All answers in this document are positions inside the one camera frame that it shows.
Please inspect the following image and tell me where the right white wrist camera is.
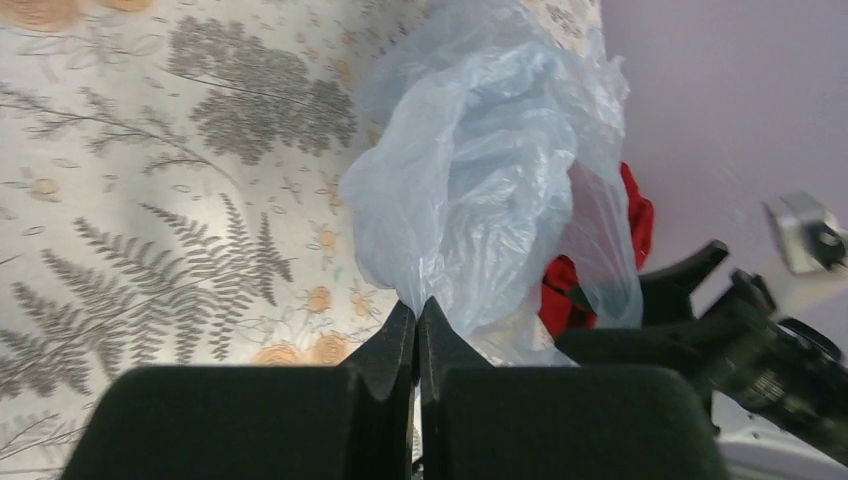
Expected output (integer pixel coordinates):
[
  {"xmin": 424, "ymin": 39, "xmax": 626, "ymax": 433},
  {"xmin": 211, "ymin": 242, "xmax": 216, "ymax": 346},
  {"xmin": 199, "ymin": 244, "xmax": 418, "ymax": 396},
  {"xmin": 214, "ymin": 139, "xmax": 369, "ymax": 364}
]
[{"xmin": 763, "ymin": 191, "xmax": 847, "ymax": 275}]

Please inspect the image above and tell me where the floral patterned table mat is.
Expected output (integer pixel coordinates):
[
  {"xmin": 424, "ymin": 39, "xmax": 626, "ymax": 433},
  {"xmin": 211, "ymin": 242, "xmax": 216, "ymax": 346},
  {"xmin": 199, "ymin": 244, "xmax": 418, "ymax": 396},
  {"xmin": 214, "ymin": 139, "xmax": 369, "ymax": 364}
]
[{"xmin": 0, "ymin": 0, "xmax": 607, "ymax": 478}]

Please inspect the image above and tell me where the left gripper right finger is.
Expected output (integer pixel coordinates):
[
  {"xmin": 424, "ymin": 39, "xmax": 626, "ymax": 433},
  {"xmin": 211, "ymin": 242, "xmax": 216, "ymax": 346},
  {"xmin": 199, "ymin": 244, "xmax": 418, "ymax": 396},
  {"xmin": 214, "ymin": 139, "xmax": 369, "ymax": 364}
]
[{"xmin": 418, "ymin": 299, "xmax": 729, "ymax": 480}]

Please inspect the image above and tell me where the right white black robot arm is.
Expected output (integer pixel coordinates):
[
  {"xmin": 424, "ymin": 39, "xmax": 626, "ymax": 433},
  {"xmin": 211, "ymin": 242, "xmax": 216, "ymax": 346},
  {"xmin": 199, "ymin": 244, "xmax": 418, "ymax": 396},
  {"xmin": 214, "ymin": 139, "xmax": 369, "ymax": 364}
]
[{"xmin": 556, "ymin": 241, "xmax": 847, "ymax": 479}]

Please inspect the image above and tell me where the light blue plastic trash bag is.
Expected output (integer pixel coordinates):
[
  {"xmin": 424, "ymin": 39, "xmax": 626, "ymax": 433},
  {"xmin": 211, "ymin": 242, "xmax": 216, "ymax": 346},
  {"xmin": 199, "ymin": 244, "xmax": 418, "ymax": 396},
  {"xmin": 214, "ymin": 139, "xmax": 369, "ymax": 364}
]
[{"xmin": 338, "ymin": 1, "xmax": 643, "ymax": 366}]

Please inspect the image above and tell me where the red cloth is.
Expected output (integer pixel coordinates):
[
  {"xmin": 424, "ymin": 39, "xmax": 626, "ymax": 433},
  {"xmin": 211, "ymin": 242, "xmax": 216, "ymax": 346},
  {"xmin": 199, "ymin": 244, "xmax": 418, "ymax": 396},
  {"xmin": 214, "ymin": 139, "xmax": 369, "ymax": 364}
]
[{"xmin": 538, "ymin": 162, "xmax": 655, "ymax": 338}]

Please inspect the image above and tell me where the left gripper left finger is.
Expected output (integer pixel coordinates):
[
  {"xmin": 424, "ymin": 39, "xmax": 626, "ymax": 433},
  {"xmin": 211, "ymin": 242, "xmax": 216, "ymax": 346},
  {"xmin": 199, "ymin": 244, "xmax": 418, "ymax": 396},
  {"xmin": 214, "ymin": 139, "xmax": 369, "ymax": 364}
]
[{"xmin": 62, "ymin": 304, "xmax": 416, "ymax": 479}]

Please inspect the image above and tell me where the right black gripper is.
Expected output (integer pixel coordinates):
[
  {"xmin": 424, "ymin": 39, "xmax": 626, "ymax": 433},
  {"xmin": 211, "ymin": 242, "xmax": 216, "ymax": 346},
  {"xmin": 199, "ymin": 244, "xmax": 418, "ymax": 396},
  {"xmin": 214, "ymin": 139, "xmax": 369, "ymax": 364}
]
[{"xmin": 555, "ymin": 240, "xmax": 847, "ymax": 464}]

